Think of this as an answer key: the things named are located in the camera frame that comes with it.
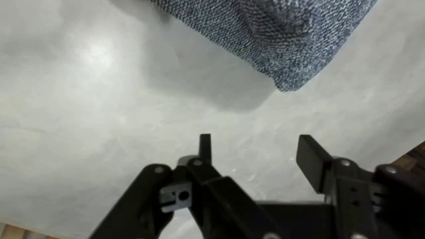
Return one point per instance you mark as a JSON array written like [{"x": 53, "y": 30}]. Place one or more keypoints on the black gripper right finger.
[{"x": 353, "y": 194}]

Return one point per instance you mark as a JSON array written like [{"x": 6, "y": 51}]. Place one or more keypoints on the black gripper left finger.
[{"x": 212, "y": 199}]

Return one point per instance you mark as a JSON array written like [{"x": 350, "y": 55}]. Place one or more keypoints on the grey towel with white trim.
[{"x": 273, "y": 40}]

